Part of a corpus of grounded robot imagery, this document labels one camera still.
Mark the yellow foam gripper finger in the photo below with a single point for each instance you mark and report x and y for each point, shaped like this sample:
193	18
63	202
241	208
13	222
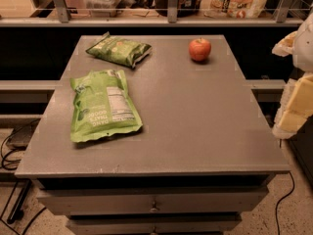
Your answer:
296	107
284	46

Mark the red apple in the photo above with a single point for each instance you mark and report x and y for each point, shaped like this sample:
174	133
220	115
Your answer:
199	49

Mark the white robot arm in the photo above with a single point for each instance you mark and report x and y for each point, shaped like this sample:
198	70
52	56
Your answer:
302	52

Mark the printed food bag on shelf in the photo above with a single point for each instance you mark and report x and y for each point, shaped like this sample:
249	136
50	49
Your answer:
238	9

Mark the small green chip bag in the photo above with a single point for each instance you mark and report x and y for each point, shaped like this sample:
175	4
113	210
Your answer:
119	50

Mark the metal drawer knob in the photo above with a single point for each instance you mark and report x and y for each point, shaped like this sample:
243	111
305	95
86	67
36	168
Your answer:
154	208

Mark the clear plastic container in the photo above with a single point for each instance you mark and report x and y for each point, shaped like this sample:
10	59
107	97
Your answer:
102	8

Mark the large green snack bag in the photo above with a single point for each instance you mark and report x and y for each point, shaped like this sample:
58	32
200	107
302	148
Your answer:
102	106

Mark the grey drawer cabinet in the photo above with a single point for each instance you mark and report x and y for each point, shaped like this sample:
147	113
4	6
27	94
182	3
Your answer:
125	211

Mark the metal shelf rail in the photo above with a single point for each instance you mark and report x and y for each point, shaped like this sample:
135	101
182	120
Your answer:
138	13

